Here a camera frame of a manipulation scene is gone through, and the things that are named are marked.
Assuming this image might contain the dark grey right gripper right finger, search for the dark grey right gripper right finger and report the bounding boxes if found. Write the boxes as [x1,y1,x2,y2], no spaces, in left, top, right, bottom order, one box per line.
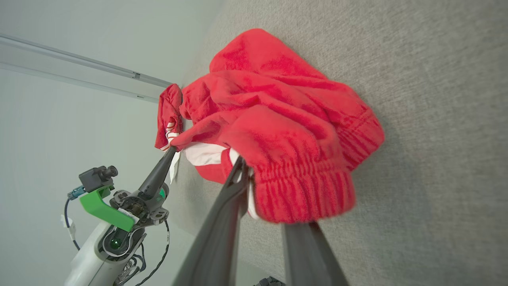
[281,221,350,286]

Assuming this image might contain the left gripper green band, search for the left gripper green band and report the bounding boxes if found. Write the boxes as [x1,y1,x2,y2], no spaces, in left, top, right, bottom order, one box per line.
[79,146,177,233]

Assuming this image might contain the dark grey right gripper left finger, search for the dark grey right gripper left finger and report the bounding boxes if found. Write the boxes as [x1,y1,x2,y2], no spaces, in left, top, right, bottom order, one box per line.
[172,156,254,286]

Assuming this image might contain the red shorts with white stripe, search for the red shorts with white stripe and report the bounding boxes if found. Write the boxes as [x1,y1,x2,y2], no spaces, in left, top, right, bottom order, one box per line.
[155,28,385,224]

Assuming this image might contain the grey fabric sofa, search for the grey fabric sofa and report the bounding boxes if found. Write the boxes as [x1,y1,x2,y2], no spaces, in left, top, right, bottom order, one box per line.
[165,0,508,286]

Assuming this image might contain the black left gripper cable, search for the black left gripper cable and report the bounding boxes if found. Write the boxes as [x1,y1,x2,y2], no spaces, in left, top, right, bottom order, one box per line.
[119,220,171,286]

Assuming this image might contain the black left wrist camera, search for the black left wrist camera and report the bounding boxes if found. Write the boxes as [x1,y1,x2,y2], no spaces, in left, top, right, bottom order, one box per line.
[79,166,119,193]

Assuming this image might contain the black left camera cable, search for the black left camera cable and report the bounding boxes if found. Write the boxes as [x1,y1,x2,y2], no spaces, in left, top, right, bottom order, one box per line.
[63,198,81,251]

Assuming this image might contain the white left cable tag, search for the white left cable tag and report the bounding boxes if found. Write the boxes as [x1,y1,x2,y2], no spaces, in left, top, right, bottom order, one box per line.
[60,214,77,241]

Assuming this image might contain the grey wall rail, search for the grey wall rail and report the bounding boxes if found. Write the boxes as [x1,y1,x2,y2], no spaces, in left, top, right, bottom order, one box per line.
[0,34,174,104]

